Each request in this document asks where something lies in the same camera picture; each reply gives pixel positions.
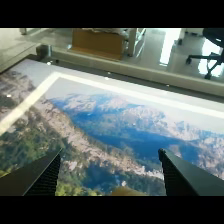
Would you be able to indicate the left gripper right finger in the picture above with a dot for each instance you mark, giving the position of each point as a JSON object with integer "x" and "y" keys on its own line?
{"x": 190, "y": 180}

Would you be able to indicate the black office chair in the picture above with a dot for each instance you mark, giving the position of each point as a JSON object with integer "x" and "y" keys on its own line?
{"x": 213, "y": 56}

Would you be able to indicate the brown cardboard box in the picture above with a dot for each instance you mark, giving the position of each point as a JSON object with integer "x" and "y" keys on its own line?
{"x": 96, "y": 43}

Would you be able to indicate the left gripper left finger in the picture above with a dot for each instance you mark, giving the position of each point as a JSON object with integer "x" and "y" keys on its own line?
{"x": 31, "y": 180}

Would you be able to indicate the silver frame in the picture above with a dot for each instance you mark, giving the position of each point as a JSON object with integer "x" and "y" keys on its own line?
{"x": 133, "y": 70}

